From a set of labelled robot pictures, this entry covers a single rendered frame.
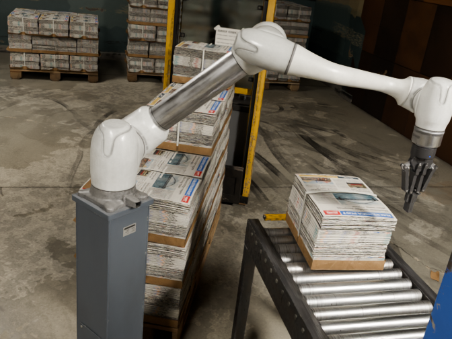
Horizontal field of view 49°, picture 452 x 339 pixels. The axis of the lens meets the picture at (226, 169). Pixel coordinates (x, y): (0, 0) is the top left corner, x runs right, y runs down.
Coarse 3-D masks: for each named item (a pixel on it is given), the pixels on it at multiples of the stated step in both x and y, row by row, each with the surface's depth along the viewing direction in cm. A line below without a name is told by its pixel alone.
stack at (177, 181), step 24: (144, 168) 246; (168, 168) 250; (192, 168) 252; (216, 168) 308; (168, 192) 224; (192, 192) 227; (168, 216) 221; (192, 216) 235; (192, 240) 244; (168, 264) 231; (192, 264) 264; (168, 288) 236; (192, 288) 278; (144, 312) 243; (168, 312) 241; (144, 336) 248
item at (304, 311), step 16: (256, 224) 212; (256, 240) 203; (256, 256) 203; (272, 256) 190; (272, 272) 184; (288, 272) 181; (272, 288) 184; (288, 288) 172; (288, 304) 168; (304, 304) 165; (288, 320) 169; (304, 320) 157; (304, 336) 156; (320, 336) 151
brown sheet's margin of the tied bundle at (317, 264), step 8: (304, 248) 191; (304, 256) 191; (312, 264) 182; (320, 264) 183; (328, 264) 183; (336, 264) 184; (344, 264) 184; (352, 264) 185; (360, 264) 185; (368, 264) 186; (376, 264) 187; (384, 264) 187
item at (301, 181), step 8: (296, 176) 207; (304, 176) 205; (312, 176) 206; (320, 176) 207; (328, 176) 208; (336, 176) 210; (344, 176) 211; (352, 176) 213; (296, 184) 205; (304, 184) 198; (312, 184) 199; (320, 184) 200; (328, 184) 201; (336, 184) 202; (344, 184) 203; (352, 184) 204; (360, 184) 205; (296, 192) 205; (304, 192) 196; (296, 200) 204; (288, 208) 213; (296, 208) 203; (296, 216) 202; (296, 224) 202
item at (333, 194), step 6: (318, 192) 193; (324, 192) 194; (330, 192) 194; (336, 192) 195; (342, 192) 195; (348, 192) 196; (366, 192) 198; (372, 192) 198; (306, 198) 194; (378, 198) 194; (306, 204) 194; (306, 210) 192; (300, 216) 198; (300, 228) 197; (300, 234) 198
